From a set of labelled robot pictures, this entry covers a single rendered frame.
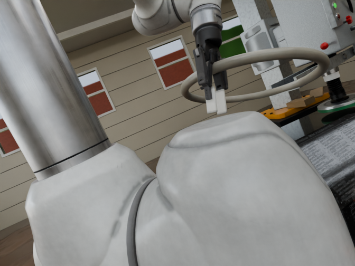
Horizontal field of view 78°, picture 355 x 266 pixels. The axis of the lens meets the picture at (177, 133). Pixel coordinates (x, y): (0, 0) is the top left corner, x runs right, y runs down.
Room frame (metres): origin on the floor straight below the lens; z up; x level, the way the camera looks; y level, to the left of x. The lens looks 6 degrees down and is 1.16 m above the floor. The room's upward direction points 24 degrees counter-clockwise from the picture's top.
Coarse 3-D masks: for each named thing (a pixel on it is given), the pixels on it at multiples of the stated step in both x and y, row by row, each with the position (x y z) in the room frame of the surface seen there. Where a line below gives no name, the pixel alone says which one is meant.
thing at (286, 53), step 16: (272, 48) 0.57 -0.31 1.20; (288, 48) 0.56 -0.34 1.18; (304, 48) 0.57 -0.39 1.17; (224, 64) 0.60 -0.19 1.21; (240, 64) 0.58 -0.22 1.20; (320, 64) 0.64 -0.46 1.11; (192, 80) 0.68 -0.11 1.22; (304, 80) 0.81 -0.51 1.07; (192, 96) 0.89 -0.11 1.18; (240, 96) 1.01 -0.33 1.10; (256, 96) 0.98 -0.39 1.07
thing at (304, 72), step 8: (352, 48) 1.21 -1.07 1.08; (336, 56) 1.08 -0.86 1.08; (344, 56) 1.11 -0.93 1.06; (352, 56) 1.19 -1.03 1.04; (312, 64) 1.17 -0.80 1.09; (336, 64) 1.06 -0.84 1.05; (296, 72) 1.08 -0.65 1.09; (304, 72) 0.89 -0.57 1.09; (280, 80) 1.00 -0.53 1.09; (288, 80) 1.03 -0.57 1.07; (272, 88) 0.95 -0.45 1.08; (296, 88) 0.87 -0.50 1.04
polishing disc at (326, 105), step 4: (352, 96) 1.12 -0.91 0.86; (328, 100) 1.25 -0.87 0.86; (344, 100) 1.10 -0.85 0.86; (348, 100) 1.08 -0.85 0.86; (352, 100) 1.05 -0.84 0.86; (320, 104) 1.23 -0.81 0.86; (324, 104) 1.19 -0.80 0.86; (328, 104) 1.16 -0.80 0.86; (332, 104) 1.12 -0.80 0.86; (336, 104) 1.09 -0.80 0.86; (340, 104) 1.07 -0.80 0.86; (344, 104) 1.06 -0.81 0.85; (320, 108) 1.16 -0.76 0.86; (324, 108) 1.13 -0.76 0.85; (328, 108) 1.11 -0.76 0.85; (332, 108) 1.09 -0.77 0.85
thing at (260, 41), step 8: (264, 32) 1.88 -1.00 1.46; (272, 32) 1.87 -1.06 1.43; (280, 32) 1.83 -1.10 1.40; (248, 40) 2.00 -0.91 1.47; (256, 40) 1.93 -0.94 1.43; (264, 40) 1.89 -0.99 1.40; (280, 40) 1.84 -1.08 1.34; (248, 48) 2.02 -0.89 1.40; (256, 48) 1.95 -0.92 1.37; (264, 48) 1.90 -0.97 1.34; (256, 64) 2.00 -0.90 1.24
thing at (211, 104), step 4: (212, 88) 0.59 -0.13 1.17; (212, 92) 0.59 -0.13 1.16; (212, 96) 0.59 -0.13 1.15; (208, 100) 0.60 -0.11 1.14; (212, 100) 0.59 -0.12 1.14; (216, 100) 0.59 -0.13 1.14; (208, 104) 0.60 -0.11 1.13; (212, 104) 0.59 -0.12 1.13; (216, 104) 0.59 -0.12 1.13; (208, 108) 0.60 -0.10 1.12; (212, 108) 0.59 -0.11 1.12; (216, 108) 0.58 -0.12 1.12; (208, 112) 0.60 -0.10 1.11; (212, 112) 0.59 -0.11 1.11
